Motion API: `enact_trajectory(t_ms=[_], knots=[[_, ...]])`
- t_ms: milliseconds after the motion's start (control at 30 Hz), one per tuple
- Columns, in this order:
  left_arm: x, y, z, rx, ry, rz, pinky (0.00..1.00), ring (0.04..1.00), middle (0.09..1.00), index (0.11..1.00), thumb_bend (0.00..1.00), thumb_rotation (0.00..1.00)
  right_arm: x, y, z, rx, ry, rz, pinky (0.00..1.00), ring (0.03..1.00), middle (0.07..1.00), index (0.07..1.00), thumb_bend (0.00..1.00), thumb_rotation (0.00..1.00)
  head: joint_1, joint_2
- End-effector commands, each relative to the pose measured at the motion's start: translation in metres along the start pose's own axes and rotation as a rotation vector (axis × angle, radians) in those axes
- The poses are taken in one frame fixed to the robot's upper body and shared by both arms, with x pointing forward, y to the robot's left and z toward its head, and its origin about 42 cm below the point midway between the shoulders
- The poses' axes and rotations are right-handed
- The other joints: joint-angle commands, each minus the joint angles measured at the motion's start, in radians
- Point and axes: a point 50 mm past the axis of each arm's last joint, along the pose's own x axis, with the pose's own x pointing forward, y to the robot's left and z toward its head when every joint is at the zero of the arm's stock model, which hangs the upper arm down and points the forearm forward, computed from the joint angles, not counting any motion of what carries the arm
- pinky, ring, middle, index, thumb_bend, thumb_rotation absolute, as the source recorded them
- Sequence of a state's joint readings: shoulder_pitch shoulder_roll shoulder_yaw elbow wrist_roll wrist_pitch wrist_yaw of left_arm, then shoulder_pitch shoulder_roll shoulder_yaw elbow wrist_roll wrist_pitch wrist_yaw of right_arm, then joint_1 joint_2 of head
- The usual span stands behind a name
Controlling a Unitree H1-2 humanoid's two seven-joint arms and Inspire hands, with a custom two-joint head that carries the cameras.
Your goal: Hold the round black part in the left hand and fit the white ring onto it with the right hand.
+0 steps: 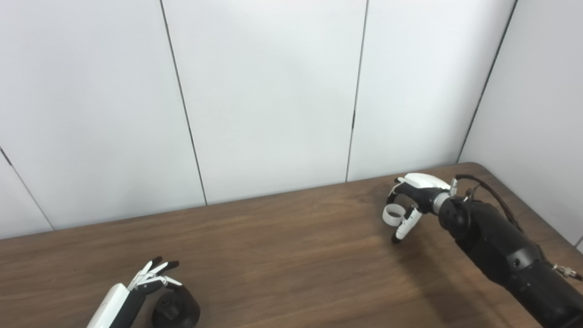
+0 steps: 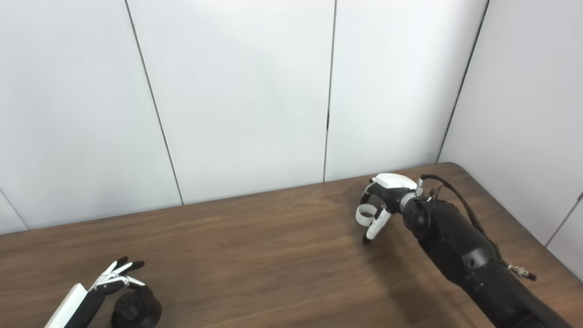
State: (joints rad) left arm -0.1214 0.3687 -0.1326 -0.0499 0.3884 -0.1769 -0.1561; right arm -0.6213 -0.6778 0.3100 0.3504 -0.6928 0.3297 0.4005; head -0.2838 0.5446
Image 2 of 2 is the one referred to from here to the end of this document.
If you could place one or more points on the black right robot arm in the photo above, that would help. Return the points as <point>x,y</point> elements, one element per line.
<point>455,246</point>

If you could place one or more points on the round black plastic part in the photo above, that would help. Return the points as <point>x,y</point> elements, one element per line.
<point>136,312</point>

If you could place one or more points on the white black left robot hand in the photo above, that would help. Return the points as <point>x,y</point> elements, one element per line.
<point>73,305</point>

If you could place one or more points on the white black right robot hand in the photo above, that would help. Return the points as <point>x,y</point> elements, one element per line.
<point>394,181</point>

